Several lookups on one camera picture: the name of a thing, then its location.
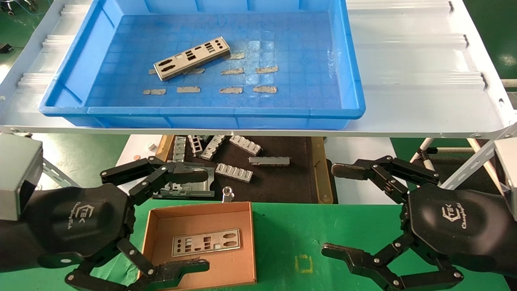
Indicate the white metal shelf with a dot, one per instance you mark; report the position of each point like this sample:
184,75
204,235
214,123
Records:
404,81

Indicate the silver binder clip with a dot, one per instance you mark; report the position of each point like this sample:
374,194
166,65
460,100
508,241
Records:
227,196

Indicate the small black floor box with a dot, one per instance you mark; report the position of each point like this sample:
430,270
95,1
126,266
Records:
6,48

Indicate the grey slotted metal bracket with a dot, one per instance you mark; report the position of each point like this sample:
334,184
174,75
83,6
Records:
196,144
179,148
234,172
213,146
245,144

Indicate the white pipe frame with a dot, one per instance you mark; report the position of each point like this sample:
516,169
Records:
425,145

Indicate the black pad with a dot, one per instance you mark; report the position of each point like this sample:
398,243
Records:
282,182

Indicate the silver perforated shield plate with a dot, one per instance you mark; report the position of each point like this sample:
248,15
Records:
198,56
196,241

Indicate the shallow cardboard box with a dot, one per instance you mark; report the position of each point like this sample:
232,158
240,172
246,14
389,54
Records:
202,220

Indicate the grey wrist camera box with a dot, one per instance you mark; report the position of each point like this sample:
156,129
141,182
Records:
16,173
509,169

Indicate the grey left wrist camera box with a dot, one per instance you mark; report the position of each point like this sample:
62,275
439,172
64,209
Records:
16,173

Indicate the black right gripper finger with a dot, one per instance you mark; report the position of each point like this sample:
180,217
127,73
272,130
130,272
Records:
355,169

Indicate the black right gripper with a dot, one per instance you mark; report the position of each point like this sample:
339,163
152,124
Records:
464,226

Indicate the grey closed metal bar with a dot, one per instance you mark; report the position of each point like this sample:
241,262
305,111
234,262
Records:
269,161

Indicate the small white cube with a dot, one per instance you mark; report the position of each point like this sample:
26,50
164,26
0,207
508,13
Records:
151,146

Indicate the black wheeled chair base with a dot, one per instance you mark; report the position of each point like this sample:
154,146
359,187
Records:
9,11

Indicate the brown tape scrap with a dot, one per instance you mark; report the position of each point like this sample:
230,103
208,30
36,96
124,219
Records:
188,89
231,90
265,89
232,71
154,91

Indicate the white slanted metal bar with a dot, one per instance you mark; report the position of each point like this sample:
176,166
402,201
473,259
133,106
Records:
490,171

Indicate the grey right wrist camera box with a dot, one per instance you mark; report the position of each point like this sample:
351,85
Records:
509,169

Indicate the large grey stamped metal plate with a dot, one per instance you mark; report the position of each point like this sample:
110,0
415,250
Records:
198,190

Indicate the white perforated metal brace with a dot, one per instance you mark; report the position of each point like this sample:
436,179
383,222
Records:
476,158
56,171

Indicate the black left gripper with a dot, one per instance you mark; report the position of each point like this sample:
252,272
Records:
72,218

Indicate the blue plastic tray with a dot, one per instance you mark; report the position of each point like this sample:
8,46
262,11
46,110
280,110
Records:
303,60

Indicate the green table mat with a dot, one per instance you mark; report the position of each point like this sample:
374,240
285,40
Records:
282,226

